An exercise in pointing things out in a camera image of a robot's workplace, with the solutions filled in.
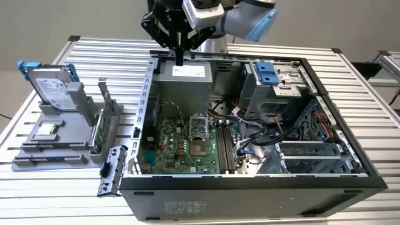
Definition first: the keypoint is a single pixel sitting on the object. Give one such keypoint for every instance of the green graphics card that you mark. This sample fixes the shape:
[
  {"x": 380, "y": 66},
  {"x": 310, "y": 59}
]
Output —
[{"x": 104, "y": 131}]

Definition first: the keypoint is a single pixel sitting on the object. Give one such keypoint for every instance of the grey metal drive cage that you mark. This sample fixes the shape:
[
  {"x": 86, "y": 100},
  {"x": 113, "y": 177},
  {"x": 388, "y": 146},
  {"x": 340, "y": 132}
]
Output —
[{"x": 274, "y": 93}]

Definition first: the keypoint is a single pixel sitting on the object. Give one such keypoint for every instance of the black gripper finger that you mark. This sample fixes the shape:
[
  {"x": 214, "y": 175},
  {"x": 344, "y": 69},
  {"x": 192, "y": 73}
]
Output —
[
  {"x": 200, "y": 37},
  {"x": 156, "y": 30}
]

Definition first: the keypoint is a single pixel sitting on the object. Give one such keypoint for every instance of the hard disk in blue carrier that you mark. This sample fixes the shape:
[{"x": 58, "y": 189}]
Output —
[{"x": 49, "y": 86}]

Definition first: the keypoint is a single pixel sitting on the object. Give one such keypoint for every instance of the black open PC case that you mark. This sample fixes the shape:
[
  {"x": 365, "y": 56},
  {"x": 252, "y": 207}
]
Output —
[{"x": 249, "y": 201}]

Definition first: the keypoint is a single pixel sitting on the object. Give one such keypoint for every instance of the grey card retention bracket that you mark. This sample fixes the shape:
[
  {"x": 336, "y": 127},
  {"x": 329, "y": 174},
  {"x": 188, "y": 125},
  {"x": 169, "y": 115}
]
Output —
[{"x": 113, "y": 168}]

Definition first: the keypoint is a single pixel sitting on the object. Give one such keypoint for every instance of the blue drive bay latch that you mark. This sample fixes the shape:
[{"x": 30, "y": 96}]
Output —
[{"x": 266, "y": 72}]

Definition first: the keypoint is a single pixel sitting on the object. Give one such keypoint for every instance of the dark RAM stick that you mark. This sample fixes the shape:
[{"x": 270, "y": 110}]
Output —
[
  {"x": 49, "y": 160},
  {"x": 56, "y": 147}
]

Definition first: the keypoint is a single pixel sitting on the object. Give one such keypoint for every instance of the blue board connector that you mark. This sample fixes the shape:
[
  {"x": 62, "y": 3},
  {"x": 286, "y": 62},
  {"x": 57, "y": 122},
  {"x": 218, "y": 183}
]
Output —
[{"x": 149, "y": 157}]

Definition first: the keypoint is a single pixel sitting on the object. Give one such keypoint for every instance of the CPU socket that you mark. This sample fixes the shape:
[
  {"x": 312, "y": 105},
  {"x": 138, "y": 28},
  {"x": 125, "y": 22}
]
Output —
[{"x": 198, "y": 147}]

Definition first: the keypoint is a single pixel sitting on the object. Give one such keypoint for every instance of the grey parts rack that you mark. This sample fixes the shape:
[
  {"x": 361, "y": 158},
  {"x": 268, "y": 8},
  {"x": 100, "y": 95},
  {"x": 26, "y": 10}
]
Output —
[{"x": 72, "y": 136}]

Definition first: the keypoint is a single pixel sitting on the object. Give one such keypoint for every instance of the black table corner cap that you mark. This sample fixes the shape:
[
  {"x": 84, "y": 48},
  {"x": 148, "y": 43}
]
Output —
[
  {"x": 336, "y": 50},
  {"x": 73, "y": 38}
]

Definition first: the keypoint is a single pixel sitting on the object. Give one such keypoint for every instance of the green motherboard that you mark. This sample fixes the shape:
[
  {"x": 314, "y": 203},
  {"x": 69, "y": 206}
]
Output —
[{"x": 168, "y": 150}]

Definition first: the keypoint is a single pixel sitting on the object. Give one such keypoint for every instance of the silver CPU chip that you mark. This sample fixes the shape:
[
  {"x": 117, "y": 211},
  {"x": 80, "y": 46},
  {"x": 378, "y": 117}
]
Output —
[{"x": 46, "y": 129}]

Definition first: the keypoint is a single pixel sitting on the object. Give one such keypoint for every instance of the aluminium slat side table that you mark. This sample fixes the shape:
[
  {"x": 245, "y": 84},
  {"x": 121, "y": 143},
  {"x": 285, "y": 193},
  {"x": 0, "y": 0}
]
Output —
[{"x": 385, "y": 70}]

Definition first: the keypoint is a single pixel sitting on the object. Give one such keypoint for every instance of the grey power supply unit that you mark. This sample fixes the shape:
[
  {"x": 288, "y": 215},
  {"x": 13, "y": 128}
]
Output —
[{"x": 184, "y": 93}]

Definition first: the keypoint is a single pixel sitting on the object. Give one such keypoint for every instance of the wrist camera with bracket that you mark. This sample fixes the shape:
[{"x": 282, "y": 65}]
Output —
[{"x": 202, "y": 14}]

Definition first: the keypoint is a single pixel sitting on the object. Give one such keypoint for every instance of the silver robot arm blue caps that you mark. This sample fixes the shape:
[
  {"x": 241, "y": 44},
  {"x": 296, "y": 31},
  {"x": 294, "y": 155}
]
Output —
[{"x": 240, "y": 21}]

